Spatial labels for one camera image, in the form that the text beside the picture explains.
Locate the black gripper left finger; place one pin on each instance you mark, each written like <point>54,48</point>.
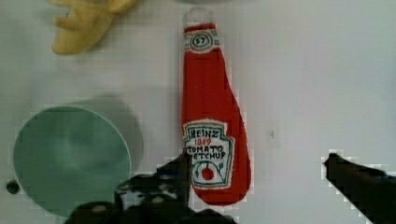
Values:
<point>158,198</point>

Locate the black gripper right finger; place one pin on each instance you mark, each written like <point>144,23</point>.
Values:
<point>370,190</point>

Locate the red felt ketchup bottle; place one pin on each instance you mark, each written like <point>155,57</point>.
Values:
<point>214,132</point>

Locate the green round bowl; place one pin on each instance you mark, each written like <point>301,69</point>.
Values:
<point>66,156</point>

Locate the yellow felt toy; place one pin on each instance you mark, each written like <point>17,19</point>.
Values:
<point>85,23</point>

